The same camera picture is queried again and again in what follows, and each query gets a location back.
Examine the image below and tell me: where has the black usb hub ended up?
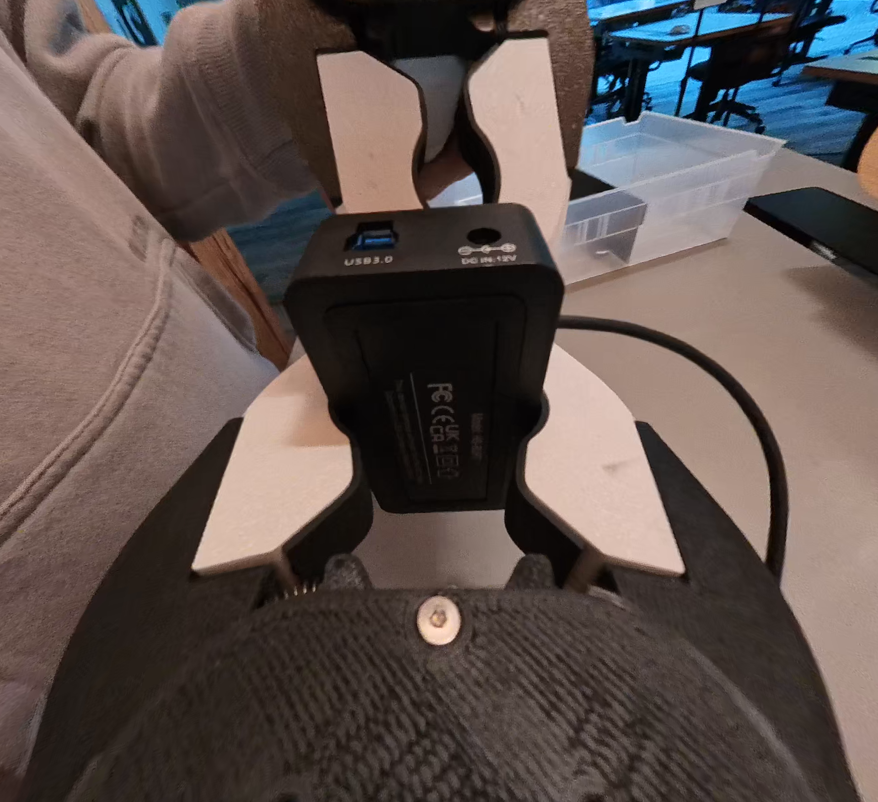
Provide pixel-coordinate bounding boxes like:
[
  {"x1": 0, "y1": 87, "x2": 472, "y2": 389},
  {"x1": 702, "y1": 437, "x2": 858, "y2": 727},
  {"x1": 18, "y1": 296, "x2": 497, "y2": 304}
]
[{"x1": 283, "y1": 202, "x2": 567, "y2": 515}]

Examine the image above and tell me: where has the wooden top table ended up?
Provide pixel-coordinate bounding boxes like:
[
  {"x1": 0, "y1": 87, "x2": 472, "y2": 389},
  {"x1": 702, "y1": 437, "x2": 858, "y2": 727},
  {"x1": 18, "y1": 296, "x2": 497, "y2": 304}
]
[
  {"x1": 609, "y1": 12, "x2": 797, "y2": 125},
  {"x1": 803, "y1": 51, "x2": 878, "y2": 165},
  {"x1": 589, "y1": 0, "x2": 695, "y2": 62}
]

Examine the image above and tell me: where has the small clear plastic bin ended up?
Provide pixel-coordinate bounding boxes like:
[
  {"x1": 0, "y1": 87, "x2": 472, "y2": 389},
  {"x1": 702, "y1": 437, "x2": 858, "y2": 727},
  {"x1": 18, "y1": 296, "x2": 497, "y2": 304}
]
[{"x1": 432, "y1": 188, "x2": 649, "y2": 286}]

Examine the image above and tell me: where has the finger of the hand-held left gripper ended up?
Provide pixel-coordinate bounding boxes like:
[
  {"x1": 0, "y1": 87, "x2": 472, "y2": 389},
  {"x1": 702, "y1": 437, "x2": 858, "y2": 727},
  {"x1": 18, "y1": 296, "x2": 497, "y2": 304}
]
[
  {"x1": 458, "y1": 32, "x2": 573, "y2": 249},
  {"x1": 316, "y1": 48, "x2": 433, "y2": 214}
]

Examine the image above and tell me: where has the black office chair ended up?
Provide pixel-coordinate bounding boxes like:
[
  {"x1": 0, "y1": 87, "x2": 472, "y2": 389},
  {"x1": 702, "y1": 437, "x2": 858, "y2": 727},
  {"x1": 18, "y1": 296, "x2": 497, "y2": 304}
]
[
  {"x1": 775, "y1": 0, "x2": 865, "y2": 86},
  {"x1": 686, "y1": 27, "x2": 766, "y2": 134}
]

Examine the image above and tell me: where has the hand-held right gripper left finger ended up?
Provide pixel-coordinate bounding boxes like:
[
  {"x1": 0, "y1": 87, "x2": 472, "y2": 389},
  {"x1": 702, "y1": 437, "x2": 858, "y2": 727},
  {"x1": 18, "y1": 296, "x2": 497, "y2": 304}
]
[{"x1": 191, "y1": 346, "x2": 377, "y2": 593}]

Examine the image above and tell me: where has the large clear plastic bin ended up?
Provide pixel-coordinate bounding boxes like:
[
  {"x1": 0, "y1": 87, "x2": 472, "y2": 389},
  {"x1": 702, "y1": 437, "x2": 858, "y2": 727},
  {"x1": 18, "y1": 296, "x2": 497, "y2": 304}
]
[{"x1": 576, "y1": 111, "x2": 786, "y2": 264}]

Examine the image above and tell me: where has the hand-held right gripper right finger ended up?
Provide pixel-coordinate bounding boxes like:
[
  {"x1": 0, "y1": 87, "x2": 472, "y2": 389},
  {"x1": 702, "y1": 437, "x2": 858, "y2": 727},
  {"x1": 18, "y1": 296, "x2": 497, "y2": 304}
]
[{"x1": 504, "y1": 342, "x2": 688, "y2": 593}]

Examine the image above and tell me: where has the person's left hand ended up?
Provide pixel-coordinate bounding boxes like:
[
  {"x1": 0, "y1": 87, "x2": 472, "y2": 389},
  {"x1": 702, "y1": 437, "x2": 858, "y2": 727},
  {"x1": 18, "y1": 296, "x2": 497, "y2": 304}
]
[{"x1": 418, "y1": 144, "x2": 482, "y2": 205}]

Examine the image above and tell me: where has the black flat device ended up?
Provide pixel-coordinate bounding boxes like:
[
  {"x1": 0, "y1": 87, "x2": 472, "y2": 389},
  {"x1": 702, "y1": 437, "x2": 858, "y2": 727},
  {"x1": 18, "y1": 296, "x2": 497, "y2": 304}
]
[{"x1": 744, "y1": 187, "x2": 878, "y2": 282}]

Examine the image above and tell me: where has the person's grey hoodie torso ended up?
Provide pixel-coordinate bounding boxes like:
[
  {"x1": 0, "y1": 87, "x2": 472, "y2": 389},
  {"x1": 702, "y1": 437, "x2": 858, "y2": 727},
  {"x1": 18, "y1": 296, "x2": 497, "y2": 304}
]
[{"x1": 0, "y1": 34, "x2": 282, "y2": 748}]

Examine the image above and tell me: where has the black cable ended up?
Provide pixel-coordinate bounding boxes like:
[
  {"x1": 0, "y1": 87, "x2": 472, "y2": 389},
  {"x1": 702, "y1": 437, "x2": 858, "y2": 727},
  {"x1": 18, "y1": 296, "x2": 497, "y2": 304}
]
[{"x1": 559, "y1": 315, "x2": 790, "y2": 577}]

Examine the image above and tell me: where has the person's left forearm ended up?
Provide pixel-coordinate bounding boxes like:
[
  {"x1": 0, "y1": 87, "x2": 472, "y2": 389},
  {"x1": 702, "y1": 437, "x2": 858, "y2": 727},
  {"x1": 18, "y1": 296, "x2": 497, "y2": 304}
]
[{"x1": 0, "y1": 0, "x2": 344, "y2": 244}]

